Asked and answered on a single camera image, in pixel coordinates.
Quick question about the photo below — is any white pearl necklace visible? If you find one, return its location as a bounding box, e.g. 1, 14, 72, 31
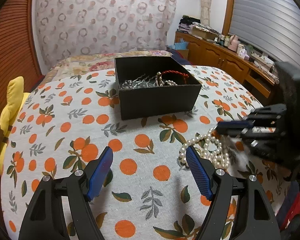
178, 127, 232, 170

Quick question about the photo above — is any red cord tassel bracelet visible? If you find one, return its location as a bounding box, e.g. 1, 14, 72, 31
161, 70, 190, 84

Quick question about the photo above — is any purple crystal hair ornament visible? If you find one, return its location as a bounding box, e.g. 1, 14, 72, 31
121, 79, 149, 90

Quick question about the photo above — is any black open jewelry box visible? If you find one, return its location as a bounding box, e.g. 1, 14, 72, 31
115, 56, 202, 120

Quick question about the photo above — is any wooden sideboard cabinet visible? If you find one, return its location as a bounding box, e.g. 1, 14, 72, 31
174, 31, 280, 105

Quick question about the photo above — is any pink bottle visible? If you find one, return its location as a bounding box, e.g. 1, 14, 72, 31
228, 35, 239, 52

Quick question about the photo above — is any blue tissue box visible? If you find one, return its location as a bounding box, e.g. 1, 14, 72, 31
172, 38, 189, 50

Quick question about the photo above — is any orange print bed sheet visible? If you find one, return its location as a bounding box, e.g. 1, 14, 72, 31
0, 64, 291, 240

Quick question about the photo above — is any grey window blind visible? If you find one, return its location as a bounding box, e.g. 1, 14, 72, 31
229, 0, 300, 69

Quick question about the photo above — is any yellow plush toy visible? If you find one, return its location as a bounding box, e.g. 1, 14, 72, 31
0, 76, 29, 176

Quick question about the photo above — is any floral quilt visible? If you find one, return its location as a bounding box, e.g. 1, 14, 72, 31
41, 50, 172, 85

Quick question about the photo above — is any wooden louvered wardrobe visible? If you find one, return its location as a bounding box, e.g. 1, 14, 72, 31
0, 0, 43, 225

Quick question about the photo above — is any circle pattern lace curtain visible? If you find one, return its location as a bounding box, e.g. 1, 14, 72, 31
34, 0, 177, 68

